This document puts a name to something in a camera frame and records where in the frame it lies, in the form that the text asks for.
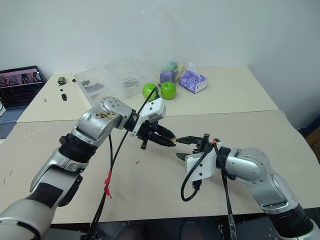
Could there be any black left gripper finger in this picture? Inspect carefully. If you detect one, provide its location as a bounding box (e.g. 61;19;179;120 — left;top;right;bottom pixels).
155;124;174;139
151;134;176;148

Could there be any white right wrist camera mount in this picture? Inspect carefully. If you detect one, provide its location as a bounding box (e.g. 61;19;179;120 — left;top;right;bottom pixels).
185;140;225;183

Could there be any clear bag of toys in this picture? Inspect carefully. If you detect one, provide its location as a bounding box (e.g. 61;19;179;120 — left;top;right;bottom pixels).
157;60;188;85

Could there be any red tape on left cables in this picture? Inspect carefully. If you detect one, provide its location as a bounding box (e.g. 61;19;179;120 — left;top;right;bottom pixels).
103;170;113;200

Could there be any long black left arm cable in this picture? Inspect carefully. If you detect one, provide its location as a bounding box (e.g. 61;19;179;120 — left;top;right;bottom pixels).
86;86;161;240

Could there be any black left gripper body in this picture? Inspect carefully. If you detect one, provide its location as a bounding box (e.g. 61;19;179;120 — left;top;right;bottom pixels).
136;120;161;151

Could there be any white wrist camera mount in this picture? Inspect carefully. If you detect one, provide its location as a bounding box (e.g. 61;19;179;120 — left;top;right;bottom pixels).
129;97;167;137
185;140;225;183

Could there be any open laptop computer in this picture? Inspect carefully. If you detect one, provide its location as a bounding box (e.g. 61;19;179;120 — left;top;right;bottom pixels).
0;65;45;124

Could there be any looped black right wrist cable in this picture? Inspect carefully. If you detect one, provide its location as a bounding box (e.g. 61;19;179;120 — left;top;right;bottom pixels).
180;143;218;202

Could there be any green toy apple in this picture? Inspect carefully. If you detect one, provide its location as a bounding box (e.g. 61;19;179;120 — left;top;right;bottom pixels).
142;82;159;102
160;81;177;100

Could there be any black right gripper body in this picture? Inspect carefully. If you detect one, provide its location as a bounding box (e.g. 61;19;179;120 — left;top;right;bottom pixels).
192;133;220;156

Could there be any clear plastic compartment box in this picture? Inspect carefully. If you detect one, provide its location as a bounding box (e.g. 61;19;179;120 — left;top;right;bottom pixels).
73;56;152;106

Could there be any brown cardboard box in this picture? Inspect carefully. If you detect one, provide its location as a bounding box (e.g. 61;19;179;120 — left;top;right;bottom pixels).
304;124;320;162

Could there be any straight black right arm cable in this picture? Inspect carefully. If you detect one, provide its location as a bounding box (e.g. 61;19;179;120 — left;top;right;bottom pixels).
212;142;237;240

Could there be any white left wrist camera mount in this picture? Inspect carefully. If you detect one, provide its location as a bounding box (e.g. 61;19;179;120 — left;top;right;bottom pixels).
129;97;167;137

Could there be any purple tissue pack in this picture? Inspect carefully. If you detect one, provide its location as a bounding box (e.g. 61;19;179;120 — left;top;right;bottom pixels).
178;62;209;95

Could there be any short black left arm cable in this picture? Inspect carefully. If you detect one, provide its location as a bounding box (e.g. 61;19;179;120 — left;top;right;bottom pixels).
92;133;114;240

